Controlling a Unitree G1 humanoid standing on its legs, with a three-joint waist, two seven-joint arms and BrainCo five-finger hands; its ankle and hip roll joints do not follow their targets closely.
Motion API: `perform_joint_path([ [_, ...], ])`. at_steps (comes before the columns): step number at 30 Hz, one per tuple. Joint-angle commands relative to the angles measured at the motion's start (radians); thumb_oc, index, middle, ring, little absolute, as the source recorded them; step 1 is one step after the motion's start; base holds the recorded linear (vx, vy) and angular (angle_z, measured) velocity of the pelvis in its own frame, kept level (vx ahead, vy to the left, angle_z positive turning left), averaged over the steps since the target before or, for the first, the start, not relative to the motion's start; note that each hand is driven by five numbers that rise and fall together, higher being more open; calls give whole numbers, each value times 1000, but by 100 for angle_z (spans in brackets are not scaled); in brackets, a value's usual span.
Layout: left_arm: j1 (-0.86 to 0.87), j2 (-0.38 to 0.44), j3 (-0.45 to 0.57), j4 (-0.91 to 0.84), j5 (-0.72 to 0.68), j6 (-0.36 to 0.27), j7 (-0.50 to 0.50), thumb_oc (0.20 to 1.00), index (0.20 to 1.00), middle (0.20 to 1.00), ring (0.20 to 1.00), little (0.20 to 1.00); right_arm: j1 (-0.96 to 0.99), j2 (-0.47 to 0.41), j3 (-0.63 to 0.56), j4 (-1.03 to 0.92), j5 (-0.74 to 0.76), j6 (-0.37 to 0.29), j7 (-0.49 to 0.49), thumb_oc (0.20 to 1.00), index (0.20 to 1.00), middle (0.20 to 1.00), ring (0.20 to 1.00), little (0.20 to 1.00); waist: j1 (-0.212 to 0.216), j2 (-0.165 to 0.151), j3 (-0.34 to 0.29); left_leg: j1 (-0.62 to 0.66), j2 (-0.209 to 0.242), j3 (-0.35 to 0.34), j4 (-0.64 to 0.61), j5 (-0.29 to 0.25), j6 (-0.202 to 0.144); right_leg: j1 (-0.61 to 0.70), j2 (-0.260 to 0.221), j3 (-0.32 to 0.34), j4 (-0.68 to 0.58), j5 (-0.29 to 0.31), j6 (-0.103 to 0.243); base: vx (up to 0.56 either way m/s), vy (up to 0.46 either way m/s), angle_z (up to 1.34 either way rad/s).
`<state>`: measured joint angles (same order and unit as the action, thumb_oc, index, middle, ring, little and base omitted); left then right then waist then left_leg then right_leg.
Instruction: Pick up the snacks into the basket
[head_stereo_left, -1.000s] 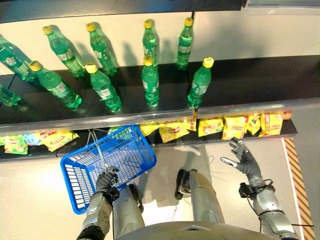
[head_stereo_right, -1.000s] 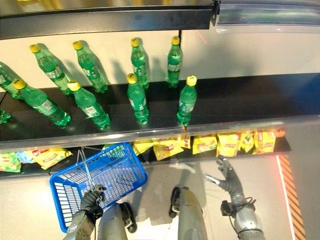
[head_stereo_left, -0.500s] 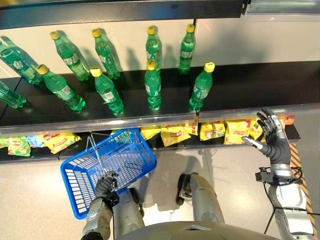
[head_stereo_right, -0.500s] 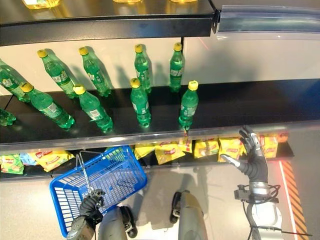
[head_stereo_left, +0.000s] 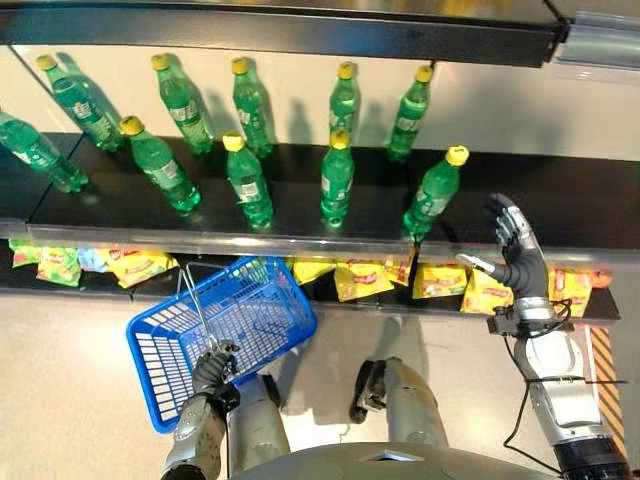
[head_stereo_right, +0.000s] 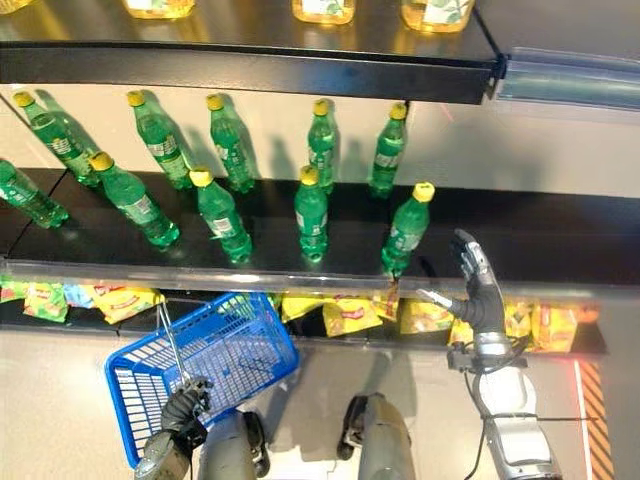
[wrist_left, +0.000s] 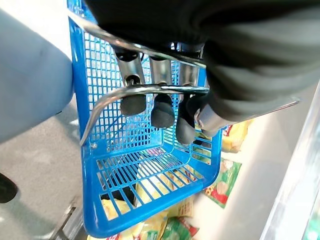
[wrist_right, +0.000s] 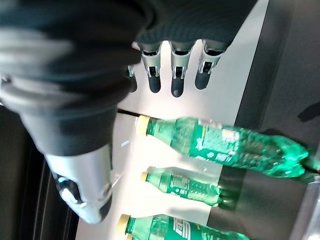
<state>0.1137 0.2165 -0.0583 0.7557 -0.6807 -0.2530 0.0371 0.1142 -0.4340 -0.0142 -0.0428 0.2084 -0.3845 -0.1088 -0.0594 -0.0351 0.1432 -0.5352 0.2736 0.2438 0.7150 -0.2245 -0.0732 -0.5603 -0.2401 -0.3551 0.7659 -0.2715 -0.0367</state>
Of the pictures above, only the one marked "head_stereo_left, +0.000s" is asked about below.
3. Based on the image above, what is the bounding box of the orange and yellow snack bag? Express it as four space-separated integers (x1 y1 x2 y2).
547 267 595 319

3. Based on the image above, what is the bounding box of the robot left leg silver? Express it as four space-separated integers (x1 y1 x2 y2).
226 371 292 474

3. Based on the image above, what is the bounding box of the black shelf board with snacks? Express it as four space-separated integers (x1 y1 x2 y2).
0 244 622 322

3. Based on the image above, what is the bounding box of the black overhead shelf board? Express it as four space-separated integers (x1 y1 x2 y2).
0 0 572 70

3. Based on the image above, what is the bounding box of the robot right foot dark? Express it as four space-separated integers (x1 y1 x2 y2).
348 358 390 424

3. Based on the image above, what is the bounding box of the green and orange snack bag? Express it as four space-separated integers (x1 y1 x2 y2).
35 245 83 288

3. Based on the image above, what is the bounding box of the robot leg silver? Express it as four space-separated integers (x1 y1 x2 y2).
383 356 452 449
226 371 292 474

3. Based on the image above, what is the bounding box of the yellow black hazard tape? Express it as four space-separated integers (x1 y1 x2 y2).
589 326 627 454

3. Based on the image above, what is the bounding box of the black shelf board with bottles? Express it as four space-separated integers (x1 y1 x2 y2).
0 131 640 251

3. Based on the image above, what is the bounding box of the robot torso silver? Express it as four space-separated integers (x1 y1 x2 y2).
228 441 567 480

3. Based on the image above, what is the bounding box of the silver shelf rail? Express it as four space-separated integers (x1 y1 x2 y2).
551 11 640 72

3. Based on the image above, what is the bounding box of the blue plastic shopping basket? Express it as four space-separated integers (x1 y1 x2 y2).
125 255 319 435

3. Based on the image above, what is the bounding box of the black right wrist clamp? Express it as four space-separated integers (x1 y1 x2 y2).
486 306 522 337

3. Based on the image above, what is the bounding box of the robot right leg silver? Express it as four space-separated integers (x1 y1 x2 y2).
383 356 452 449

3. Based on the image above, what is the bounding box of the green soda bottle yellow cap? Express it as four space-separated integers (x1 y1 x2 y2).
150 53 217 156
319 129 357 229
221 130 276 231
385 64 435 164
0 110 91 195
34 53 126 153
118 115 203 217
328 60 362 137
401 145 471 242
230 56 274 159

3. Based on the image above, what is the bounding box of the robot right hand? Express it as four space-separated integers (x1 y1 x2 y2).
456 192 554 305

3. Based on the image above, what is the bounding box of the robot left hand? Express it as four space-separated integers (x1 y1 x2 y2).
191 340 242 407

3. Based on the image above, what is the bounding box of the light blue snack bag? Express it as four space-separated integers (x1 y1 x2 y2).
76 247 112 274

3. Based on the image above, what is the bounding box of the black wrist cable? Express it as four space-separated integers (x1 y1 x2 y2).
501 298 575 476

